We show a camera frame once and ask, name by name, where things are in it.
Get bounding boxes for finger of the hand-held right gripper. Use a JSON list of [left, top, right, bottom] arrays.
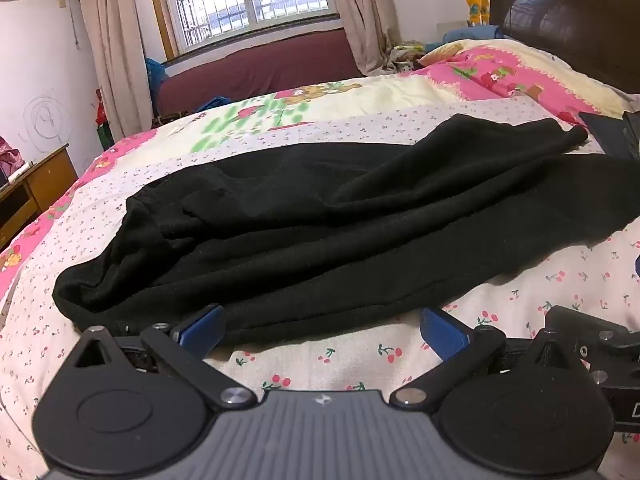
[[544, 304, 640, 397]]

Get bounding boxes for black pants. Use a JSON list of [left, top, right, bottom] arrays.
[[52, 114, 640, 348]]

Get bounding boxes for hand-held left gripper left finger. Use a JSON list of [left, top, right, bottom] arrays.
[[65, 304, 258, 410]]

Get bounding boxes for blue cloth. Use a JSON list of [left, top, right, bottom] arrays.
[[442, 25, 503, 44]]

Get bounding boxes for dark wooden headboard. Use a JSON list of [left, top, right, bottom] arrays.
[[489, 0, 640, 96]]

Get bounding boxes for pink cloth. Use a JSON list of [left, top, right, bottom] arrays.
[[0, 135, 26, 176]]

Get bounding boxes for patterned cloth pile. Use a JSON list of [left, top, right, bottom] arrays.
[[390, 42, 427, 76]]

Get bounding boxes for pink and yellow pillow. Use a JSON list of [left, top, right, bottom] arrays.
[[417, 39, 636, 122]]

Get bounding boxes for dark flat object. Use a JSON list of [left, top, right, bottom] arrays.
[[579, 110, 640, 162]]

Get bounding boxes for blue bag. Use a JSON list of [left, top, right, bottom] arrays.
[[145, 57, 169, 106]]

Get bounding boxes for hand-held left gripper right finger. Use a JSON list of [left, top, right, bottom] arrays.
[[390, 306, 556, 408]]

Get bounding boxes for wooden desk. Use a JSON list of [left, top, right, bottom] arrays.
[[0, 142, 80, 253]]

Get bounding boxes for small blue item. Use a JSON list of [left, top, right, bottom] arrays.
[[195, 96, 234, 114]]

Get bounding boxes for floral bed sheet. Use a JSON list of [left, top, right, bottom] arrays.
[[0, 40, 640, 480]]

